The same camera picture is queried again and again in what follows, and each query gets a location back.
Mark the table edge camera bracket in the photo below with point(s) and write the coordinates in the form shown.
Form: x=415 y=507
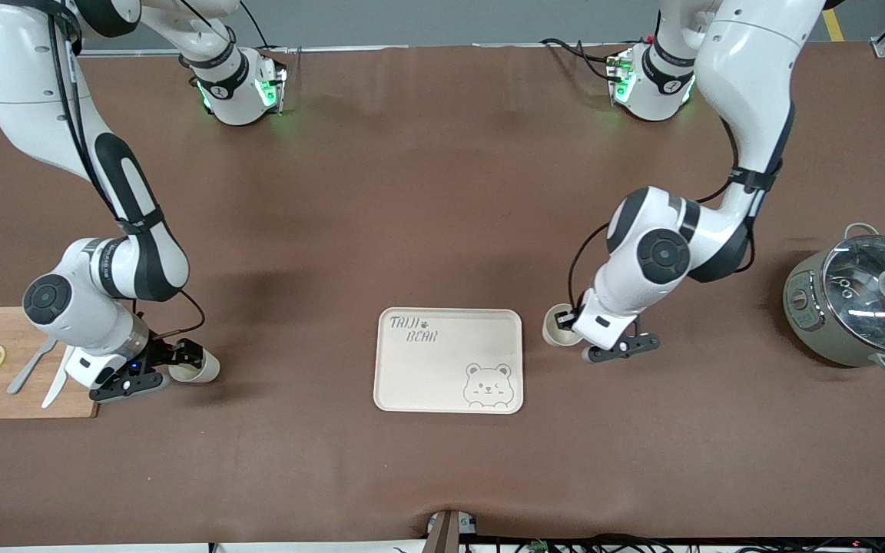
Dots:
x=442 y=534

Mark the glass pot lid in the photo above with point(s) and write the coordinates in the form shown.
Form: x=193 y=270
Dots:
x=857 y=299

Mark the white plastic cup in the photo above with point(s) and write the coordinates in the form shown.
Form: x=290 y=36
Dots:
x=200 y=370
x=558 y=336

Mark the grey plastic knife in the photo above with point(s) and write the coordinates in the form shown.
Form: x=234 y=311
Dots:
x=28 y=372

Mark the white plastic knife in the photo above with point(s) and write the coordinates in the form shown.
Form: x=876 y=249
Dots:
x=54 y=388

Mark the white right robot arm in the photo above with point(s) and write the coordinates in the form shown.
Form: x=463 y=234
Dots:
x=28 y=77

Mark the grey-green electric cooking pot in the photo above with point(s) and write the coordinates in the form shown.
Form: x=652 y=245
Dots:
x=811 y=322

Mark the beige bear print tray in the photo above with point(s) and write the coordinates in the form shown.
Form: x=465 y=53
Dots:
x=442 y=369

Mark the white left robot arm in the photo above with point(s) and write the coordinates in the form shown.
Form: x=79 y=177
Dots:
x=742 y=69

